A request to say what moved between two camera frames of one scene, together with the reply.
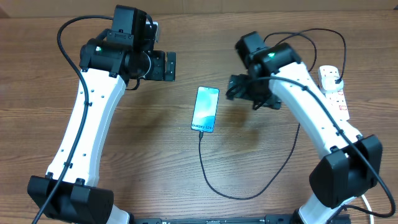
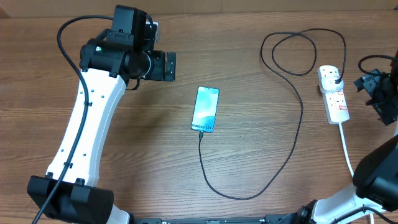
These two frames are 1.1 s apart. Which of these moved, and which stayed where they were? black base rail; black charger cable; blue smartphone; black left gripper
Moved: black charger cable
Stayed: black left gripper; blue smartphone; black base rail
